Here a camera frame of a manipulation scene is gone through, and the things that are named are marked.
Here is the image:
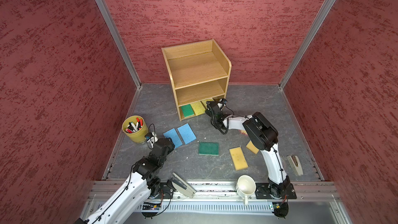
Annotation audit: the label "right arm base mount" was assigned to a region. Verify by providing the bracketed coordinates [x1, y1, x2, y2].
[255, 183, 297, 201]

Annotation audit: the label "markers in cup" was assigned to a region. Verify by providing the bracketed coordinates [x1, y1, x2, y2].
[123, 116, 144, 134]

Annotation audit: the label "bright green sponge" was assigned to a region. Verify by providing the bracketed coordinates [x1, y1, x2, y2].
[180, 104, 195, 118]

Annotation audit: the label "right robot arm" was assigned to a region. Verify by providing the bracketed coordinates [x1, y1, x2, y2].
[205, 99, 290, 199]

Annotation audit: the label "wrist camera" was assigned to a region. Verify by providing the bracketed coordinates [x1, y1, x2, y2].
[218, 99, 227, 105]
[145, 132, 158, 144]

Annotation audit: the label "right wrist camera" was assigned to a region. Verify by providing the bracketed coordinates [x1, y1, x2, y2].
[218, 99, 227, 105]

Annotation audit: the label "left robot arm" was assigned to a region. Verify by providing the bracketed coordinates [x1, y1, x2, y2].
[75, 138, 175, 224]

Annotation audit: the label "right light blue sponge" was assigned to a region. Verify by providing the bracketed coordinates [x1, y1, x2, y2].
[177, 123, 197, 144]

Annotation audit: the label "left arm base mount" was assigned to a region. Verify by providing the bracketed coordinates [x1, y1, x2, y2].
[149, 180, 176, 200]

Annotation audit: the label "light blue sponge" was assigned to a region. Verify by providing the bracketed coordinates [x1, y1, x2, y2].
[177, 123, 197, 144]
[163, 129, 182, 148]

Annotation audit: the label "white mug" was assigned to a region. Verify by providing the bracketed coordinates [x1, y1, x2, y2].
[236, 175, 256, 206]

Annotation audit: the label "beige stapler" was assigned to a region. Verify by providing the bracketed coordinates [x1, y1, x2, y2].
[287, 155, 304, 176]

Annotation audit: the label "wooden three-tier shelf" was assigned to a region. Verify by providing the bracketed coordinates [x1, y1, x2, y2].
[161, 39, 232, 121]

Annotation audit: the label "left light blue sponge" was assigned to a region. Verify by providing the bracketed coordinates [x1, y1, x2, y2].
[163, 129, 182, 148]

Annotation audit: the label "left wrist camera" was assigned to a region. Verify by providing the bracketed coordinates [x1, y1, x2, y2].
[145, 132, 158, 144]

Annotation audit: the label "dark green sponge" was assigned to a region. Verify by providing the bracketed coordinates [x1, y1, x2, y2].
[198, 142, 219, 156]

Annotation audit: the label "yellow pen cup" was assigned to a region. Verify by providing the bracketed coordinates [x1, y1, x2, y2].
[121, 116, 149, 144]

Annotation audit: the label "grey stapler on rail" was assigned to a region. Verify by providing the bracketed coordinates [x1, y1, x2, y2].
[171, 172, 196, 199]

